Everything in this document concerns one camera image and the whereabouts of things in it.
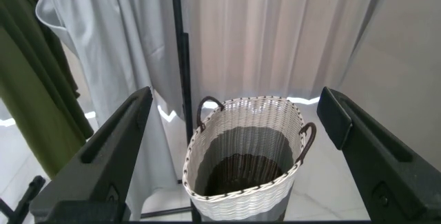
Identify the black clothes rack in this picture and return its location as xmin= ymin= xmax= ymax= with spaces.
xmin=0 ymin=0 xmax=203 ymax=224

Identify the white curtain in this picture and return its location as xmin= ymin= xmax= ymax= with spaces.
xmin=0 ymin=0 xmax=397 ymax=123

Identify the white laundry basket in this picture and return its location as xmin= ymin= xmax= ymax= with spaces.
xmin=181 ymin=95 xmax=317 ymax=222

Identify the pale grey garment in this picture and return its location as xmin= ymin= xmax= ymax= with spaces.
xmin=35 ymin=0 xmax=185 ymax=221

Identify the green printed shirt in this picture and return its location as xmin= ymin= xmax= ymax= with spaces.
xmin=0 ymin=0 xmax=94 ymax=180

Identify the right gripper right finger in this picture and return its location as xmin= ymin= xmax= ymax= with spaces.
xmin=316 ymin=85 xmax=441 ymax=223

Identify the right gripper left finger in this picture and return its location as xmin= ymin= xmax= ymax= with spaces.
xmin=29 ymin=85 xmax=154 ymax=223

